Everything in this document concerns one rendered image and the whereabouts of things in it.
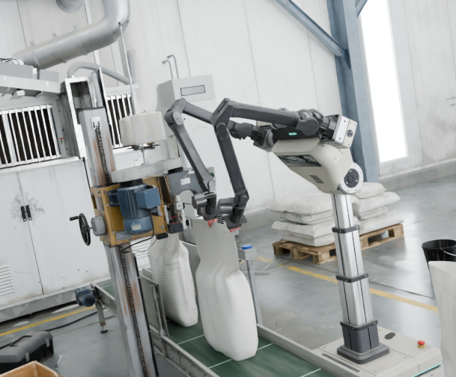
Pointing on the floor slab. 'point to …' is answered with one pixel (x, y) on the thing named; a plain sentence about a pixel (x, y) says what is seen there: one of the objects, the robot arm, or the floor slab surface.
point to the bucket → (440, 250)
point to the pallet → (322, 256)
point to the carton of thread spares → (31, 371)
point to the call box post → (254, 291)
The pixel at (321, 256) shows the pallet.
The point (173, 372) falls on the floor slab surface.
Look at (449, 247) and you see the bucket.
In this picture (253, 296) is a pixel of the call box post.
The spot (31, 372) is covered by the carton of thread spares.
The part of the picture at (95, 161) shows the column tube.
